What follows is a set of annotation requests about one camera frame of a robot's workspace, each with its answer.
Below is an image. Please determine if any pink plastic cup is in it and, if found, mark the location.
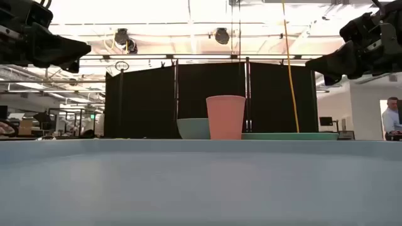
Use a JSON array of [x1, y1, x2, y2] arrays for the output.
[[205, 95, 246, 141]]

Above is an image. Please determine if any green plastic plate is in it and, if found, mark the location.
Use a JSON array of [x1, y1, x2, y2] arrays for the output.
[[241, 132, 339, 141]]

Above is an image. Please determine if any blue plastic bowl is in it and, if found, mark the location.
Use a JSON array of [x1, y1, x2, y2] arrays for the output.
[[176, 117, 211, 140]]

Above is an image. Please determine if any black ceiling spotlight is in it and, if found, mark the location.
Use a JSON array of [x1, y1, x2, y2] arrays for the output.
[[114, 28, 138, 55], [214, 27, 231, 45]]

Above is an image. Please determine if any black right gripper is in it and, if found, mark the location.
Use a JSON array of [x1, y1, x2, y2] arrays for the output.
[[305, 0, 402, 86]]

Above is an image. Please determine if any person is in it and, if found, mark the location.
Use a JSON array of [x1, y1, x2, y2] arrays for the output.
[[381, 96, 402, 141]]

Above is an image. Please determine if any yellow hanging cable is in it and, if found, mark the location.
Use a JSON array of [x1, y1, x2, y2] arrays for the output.
[[281, 0, 300, 134]]

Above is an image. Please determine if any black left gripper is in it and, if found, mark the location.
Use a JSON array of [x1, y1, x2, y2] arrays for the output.
[[0, 0, 92, 74]]

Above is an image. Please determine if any brown cardboard box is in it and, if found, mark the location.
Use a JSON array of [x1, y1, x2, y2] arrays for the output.
[[18, 119, 34, 136]]

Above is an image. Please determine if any black folding partition screen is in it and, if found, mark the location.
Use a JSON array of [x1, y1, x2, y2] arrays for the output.
[[104, 62, 319, 139]]

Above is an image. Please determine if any horizontal metal frame bar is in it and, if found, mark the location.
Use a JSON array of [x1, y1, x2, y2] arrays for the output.
[[78, 53, 324, 61]]

